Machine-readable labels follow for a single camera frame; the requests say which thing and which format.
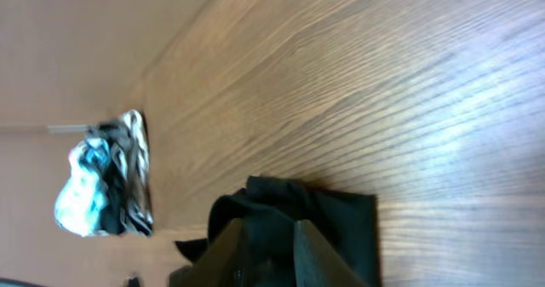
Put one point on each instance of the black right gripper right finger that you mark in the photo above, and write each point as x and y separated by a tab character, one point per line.
316	262

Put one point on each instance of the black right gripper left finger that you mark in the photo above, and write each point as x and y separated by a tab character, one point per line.
219	264

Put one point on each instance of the black t-shirt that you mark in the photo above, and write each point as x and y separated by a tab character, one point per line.
270	208

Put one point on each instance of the beige folded garment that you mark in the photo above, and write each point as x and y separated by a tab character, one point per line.
137	161

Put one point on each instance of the black folded garment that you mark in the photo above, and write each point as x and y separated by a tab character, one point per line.
114	218

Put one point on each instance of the light blue printed t-shirt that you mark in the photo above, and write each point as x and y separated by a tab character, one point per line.
79	204

